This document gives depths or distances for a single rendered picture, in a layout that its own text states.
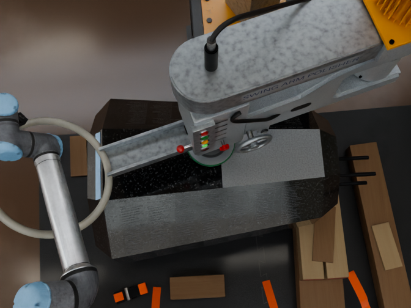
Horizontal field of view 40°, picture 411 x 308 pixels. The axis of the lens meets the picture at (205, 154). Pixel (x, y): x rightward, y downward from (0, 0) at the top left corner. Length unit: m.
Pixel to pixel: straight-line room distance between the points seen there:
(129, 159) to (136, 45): 1.50
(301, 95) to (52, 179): 0.91
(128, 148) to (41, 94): 1.45
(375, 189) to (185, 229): 1.23
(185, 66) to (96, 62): 1.97
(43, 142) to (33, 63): 1.79
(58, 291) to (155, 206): 0.95
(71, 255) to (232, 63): 0.77
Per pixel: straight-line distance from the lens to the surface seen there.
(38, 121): 2.30
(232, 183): 2.51
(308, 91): 2.03
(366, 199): 3.32
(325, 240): 3.10
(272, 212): 2.62
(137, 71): 3.60
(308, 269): 3.08
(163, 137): 2.31
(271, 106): 2.03
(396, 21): 1.86
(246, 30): 1.79
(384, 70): 2.20
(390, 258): 3.30
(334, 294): 3.20
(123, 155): 2.30
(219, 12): 2.86
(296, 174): 2.55
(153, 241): 2.66
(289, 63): 1.75
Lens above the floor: 3.28
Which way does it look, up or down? 75 degrees down
